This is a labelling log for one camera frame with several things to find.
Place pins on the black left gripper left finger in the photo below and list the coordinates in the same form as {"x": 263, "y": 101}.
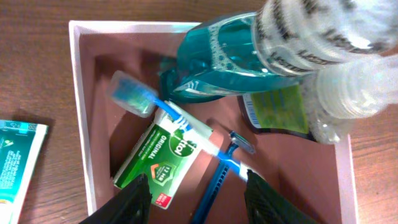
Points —
{"x": 130, "y": 206}

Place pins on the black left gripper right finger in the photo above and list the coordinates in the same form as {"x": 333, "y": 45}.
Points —
{"x": 266, "y": 205}

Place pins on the green Dettol soap bar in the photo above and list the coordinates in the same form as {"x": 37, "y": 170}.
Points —
{"x": 166, "y": 158}

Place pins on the blue disposable razor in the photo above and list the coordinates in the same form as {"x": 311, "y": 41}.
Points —
{"x": 226, "y": 163}

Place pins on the blue toothbrush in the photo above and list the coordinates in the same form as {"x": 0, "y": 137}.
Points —
{"x": 140, "y": 99}

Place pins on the teal toothpaste tube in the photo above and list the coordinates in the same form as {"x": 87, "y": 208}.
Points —
{"x": 21, "y": 143}

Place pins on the clear soap pump bottle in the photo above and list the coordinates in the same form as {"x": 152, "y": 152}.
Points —
{"x": 324, "y": 106}

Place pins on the teal mouthwash bottle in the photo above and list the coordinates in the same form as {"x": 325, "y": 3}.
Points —
{"x": 276, "y": 46}

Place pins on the white square cardboard box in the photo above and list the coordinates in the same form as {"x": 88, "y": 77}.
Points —
{"x": 318, "y": 179}

